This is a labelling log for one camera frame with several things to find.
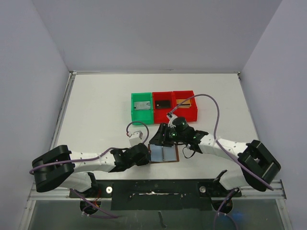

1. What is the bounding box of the brown leather card holder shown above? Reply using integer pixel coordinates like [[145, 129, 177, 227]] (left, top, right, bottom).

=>
[[148, 144, 179, 163]]

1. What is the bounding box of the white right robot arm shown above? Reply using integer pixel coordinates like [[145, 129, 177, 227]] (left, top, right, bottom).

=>
[[149, 123, 281, 196]]

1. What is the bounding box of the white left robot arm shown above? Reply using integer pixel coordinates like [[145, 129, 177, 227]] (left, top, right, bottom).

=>
[[29, 143, 151, 197]]

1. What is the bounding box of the black card in red bin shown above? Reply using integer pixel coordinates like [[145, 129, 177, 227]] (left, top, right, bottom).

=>
[[155, 100, 171, 109]]

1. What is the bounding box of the silver card in green bin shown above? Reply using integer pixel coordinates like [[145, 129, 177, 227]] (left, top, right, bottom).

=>
[[133, 101, 151, 110]]

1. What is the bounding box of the gold card in red bin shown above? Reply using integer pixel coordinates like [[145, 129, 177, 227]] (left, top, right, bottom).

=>
[[176, 99, 191, 108]]

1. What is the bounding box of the red plastic bin middle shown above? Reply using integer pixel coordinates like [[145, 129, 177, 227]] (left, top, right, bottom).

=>
[[152, 92, 176, 124]]

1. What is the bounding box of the red plastic bin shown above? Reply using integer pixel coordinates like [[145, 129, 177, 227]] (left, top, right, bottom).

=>
[[173, 91, 198, 122], [152, 92, 176, 124]]

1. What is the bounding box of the red plastic bin right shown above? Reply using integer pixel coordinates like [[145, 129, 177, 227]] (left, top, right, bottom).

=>
[[173, 91, 198, 122]]

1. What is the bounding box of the green plastic bin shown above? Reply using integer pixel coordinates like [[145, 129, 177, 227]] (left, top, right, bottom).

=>
[[131, 92, 154, 125]]

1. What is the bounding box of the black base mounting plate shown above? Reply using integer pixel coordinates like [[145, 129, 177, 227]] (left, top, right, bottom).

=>
[[81, 179, 229, 211]]

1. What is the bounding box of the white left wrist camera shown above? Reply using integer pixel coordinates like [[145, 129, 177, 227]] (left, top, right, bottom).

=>
[[129, 130, 143, 147]]

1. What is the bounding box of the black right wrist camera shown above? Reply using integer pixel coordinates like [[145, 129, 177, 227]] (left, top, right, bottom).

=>
[[172, 117, 189, 132]]

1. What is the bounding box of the aluminium left frame rail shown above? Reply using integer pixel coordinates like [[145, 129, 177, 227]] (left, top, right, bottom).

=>
[[49, 71, 77, 150]]

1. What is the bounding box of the aluminium frame rail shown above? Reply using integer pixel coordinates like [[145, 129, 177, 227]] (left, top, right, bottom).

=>
[[27, 180, 287, 201], [49, 71, 77, 150]]

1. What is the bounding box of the aluminium front frame rail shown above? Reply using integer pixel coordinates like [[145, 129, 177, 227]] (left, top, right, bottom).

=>
[[27, 180, 287, 201]]

